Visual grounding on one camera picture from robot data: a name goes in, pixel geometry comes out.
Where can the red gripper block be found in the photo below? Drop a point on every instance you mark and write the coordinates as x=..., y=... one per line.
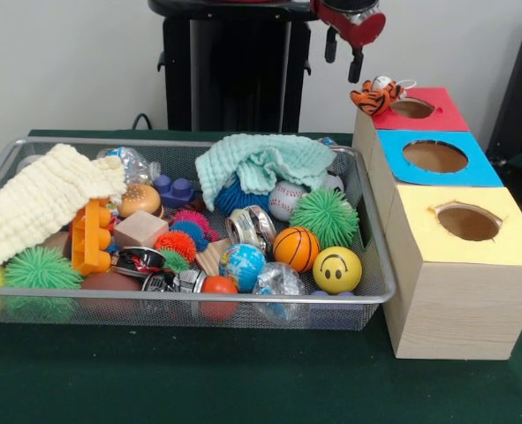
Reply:
x=357, y=28

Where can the orange striped tiger plush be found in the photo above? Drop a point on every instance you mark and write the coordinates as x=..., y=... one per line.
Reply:
x=373, y=99

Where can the mint green waffle cloth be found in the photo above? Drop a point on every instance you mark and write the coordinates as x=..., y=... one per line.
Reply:
x=265, y=159

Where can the green spiky rubber ball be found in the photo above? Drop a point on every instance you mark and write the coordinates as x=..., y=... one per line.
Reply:
x=42, y=269
x=324, y=218

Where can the cream waffle cloth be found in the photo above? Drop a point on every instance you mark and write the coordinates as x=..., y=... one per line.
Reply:
x=35, y=203

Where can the clear mesh bin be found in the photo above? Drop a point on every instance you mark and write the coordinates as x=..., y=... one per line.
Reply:
x=375, y=265

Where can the wooden box with three holes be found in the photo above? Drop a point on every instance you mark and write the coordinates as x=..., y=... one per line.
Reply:
x=455, y=309

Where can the white baseball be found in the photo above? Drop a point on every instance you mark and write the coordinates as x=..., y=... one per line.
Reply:
x=287, y=201

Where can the small orange basketball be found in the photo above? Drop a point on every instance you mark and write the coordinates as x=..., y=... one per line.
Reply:
x=296, y=248

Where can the yellow plastic ball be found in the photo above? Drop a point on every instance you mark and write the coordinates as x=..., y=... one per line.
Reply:
x=337, y=269

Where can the blue globe ball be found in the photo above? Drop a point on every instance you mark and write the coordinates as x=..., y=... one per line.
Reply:
x=242, y=266

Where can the toy hamburger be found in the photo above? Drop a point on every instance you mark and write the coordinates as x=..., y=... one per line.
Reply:
x=139, y=201

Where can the orange toy building block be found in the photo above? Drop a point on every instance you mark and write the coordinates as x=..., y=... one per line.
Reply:
x=90, y=238

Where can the dark green table cloth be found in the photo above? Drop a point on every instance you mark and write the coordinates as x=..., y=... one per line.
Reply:
x=198, y=375

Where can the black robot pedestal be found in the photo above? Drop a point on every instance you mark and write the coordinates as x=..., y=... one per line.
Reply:
x=243, y=66

